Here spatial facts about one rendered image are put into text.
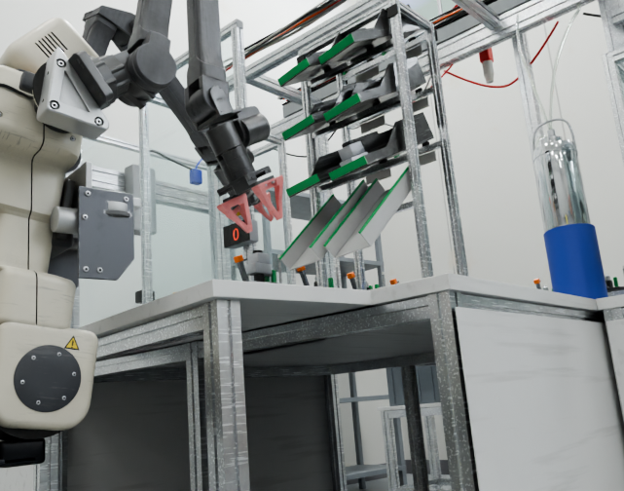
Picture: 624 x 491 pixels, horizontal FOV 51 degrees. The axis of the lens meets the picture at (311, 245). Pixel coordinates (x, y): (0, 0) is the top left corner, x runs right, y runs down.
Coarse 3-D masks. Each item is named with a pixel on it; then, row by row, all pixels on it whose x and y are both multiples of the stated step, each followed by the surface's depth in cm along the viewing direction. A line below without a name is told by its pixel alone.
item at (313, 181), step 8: (360, 136) 178; (368, 136) 179; (336, 152) 189; (320, 160) 184; (328, 160) 186; (336, 160) 188; (320, 168) 183; (328, 168) 185; (336, 168) 169; (312, 176) 165; (320, 176) 165; (328, 176) 167; (296, 184) 170; (304, 184) 168; (312, 184) 166; (320, 184) 178; (288, 192) 174; (296, 192) 171
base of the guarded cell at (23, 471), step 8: (0, 472) 229; (8, 472) 225; (16, 472) 221; (24, 472) 217; (32, 472) 213; (0, 480) 228; (8, 480) 224; (16, 480) 220; (24, 480) 216; (32, 480) 213; (0, 488) 227; (8, 488) 223; (16, 488) 220; (24, 488) 216; (32, 488) 212
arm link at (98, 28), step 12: (96, 12) 154; (108, 12) 154; (120, 12) 157; (96, 24) 153; (108, 24) 155; (120, 24) 157; (84, 36) 154; (96, 36) 153; (108, 36) 156; (120, 36) 161; (96, 48) 153; (72, 168) 146
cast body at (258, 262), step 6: (252, 252) 189; (258, 252) 187; (252, 258) 188; (258, 258) 186; (264, 258) 188; (252, 264) 186; (258, 264) 186; (264, 264) 188; (270, 264) 189; (246, 270) 187; (252, 270) 186; (258, 270) 185; (264, 270) 187; (270, 270) 189; (264, 276) 191; (270, 276) 191
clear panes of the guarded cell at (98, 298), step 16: (96, 144) 314; (112, 144) 321; (96, 160) 312; (112, 160) 319; (128, 160) 326; (256, 160) 349; (272, 160) 341; (272, 192) 338; (272, 224) 335; (272, 240) 334; (272, 256) 332; (128, 272) 312; (80, 288) 292; (96, 288) 298; (112, 288) 304; (128, 288) 310; (80, 304) 290; (96, 304) 296; (112, 304) 302; (128, 304) 308; (80, 320) 288; (96, 320) 294
